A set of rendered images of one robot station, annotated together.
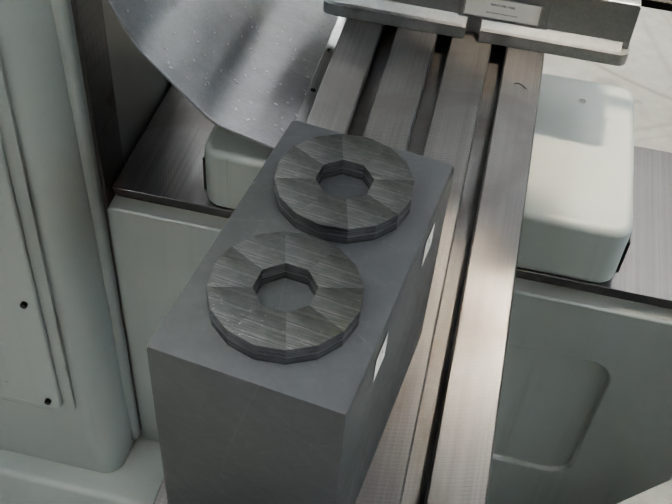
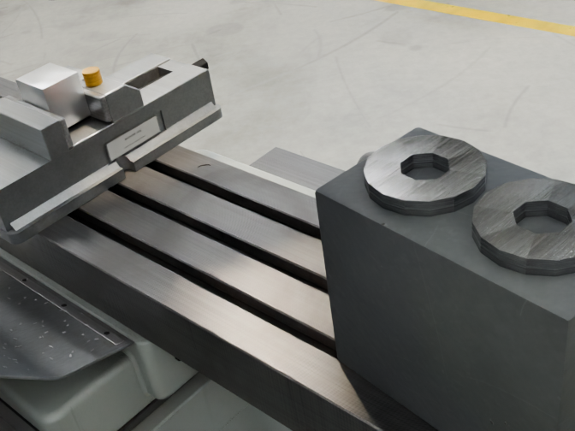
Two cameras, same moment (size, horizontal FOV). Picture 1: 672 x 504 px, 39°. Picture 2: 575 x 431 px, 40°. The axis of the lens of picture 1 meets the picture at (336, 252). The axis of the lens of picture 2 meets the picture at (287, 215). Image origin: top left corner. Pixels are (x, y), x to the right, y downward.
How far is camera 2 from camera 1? 0.52 m
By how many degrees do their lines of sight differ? 40
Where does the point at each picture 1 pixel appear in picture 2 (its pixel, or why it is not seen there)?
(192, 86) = (14, 369)
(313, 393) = not seen: outside the picture
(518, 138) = (256, 183)
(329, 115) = (148, 277)
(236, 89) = (26, 350)
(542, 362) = not seen: hidden behind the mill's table
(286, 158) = (382, 190)
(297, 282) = (520, 221)
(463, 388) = not seen: hidden behind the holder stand
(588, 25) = (187, 106)
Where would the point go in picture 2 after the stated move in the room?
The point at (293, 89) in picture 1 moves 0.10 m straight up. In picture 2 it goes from (53, 316) to (25, 249)
